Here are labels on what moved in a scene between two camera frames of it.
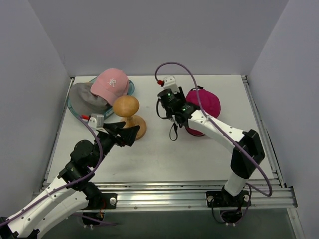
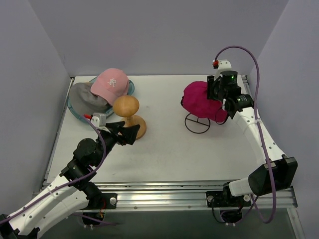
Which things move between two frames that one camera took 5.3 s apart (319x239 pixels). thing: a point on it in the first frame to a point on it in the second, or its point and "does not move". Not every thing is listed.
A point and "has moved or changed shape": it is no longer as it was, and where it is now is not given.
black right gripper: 168,97 to 211,87
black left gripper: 117,136 does not move
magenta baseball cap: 211,104 has moved or changed shape
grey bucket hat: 84,102 does not move
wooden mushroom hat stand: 126,106 does not move
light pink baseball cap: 110,83 does not move
